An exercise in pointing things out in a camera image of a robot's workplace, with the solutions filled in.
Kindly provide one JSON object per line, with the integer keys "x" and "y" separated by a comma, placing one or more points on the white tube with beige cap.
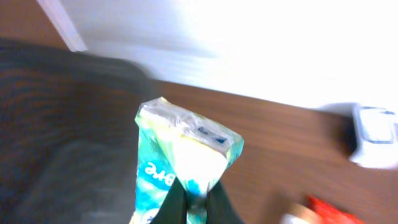
{"x": 299, "y": 214}

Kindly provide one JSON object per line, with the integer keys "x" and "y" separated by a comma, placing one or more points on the white barcode scanner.
{"x": 376, "y": 137}

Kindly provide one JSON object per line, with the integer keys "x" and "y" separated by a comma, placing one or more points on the orange spaghetti package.
{"x": 328, "y": 214}

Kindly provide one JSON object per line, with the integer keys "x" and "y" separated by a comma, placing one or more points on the teal tissue pack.
{"x": 178, "y": 144}

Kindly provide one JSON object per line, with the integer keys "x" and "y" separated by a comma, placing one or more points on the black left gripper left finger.
{"x": 175, "y": 206}

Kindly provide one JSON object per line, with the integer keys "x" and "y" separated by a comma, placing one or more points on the dark grey mesh basket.
{"x": 68, "y": 135}

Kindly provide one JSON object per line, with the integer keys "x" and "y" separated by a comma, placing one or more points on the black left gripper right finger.
{"x": 219, "y": 208}

